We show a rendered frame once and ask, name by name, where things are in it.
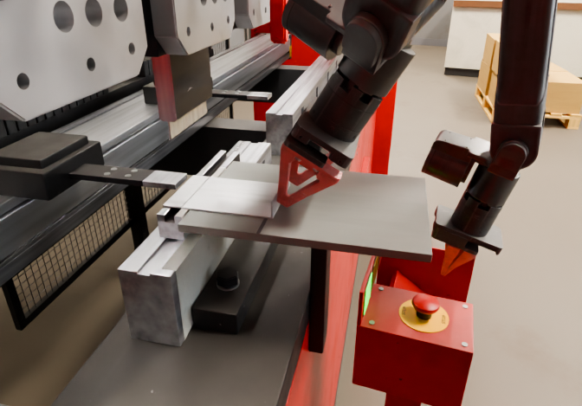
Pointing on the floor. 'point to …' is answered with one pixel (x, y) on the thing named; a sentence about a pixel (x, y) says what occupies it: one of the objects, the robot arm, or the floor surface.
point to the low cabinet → (471, 56)
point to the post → (139, 231)
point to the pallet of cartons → (572, 85)
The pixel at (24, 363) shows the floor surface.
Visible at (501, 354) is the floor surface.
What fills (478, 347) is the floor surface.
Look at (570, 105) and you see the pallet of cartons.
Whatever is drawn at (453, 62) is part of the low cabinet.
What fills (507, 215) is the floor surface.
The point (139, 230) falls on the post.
